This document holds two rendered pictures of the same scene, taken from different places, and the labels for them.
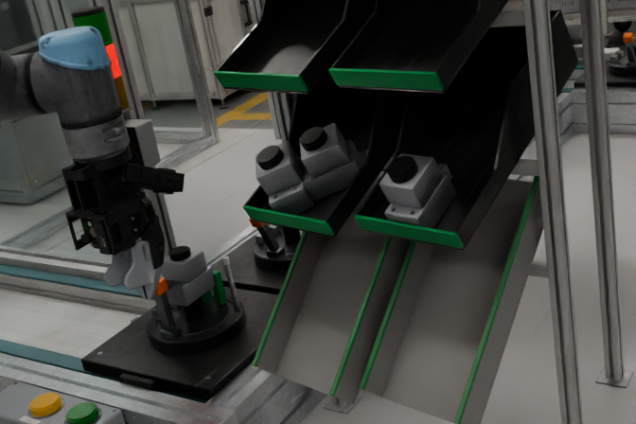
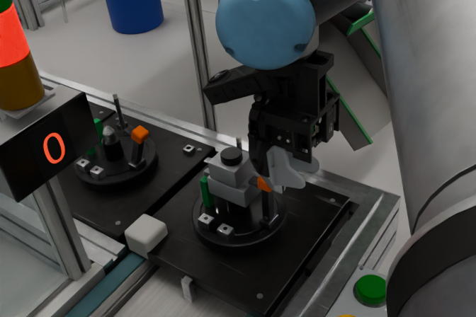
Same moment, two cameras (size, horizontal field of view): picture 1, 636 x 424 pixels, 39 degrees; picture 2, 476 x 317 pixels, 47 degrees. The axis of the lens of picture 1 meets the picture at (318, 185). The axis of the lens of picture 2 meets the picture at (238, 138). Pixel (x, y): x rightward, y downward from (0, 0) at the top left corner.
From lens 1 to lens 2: 135 cm
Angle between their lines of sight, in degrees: 76
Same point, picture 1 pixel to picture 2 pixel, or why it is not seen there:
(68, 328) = not seen: outside the picture
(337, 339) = (360, 96)
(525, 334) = (236, 104)
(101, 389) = (317, 290)
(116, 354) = (266, 279)
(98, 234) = (329, 121)
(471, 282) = not seen: hidden behind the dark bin
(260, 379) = (331, 175)
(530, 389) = not seen: hidden behind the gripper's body
